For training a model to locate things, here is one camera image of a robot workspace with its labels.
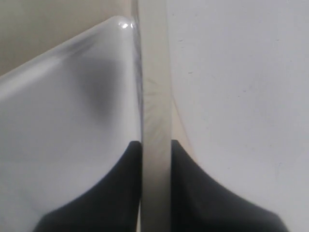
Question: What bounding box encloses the blue spine book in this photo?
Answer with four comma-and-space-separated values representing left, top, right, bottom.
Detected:
132, 0, 172, 232

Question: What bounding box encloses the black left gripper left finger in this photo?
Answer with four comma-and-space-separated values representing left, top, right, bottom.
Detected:
34, 141, 141, 232

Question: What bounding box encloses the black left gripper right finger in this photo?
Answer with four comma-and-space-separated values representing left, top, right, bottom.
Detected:
171, 140, 288, 232

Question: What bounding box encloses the white rectangular tray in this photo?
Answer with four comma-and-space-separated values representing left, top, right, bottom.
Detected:
0, 16, 141, 232

